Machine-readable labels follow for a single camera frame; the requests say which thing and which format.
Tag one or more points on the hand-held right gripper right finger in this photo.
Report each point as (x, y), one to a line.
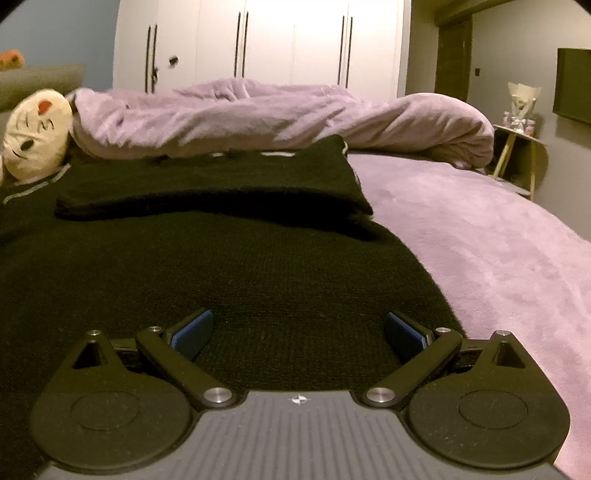
(407, 333)

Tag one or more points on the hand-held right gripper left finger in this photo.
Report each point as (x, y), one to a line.
(194, 331)

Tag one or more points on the black knit sweater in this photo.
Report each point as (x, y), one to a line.
(240, 267)

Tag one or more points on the wooden side table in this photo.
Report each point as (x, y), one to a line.
(524, 152)

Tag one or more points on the purple fleece duvet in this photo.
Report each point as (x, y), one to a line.
(258, 115)

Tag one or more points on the small pink bottles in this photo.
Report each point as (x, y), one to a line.
(519, 123)

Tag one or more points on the cream cat plush toy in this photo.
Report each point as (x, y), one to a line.
(34, 134)

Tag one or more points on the dark wooden door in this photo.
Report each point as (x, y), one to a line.
(453, 60)

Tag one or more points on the grey-green padded headboard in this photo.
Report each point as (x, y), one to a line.
(37, 83)

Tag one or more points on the white wardrobe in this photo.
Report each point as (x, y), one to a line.
(277, 41)

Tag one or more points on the orange soft toy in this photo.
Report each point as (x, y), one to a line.
(9, 59)

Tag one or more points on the dark wall television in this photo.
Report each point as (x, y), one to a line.
(575, 85)

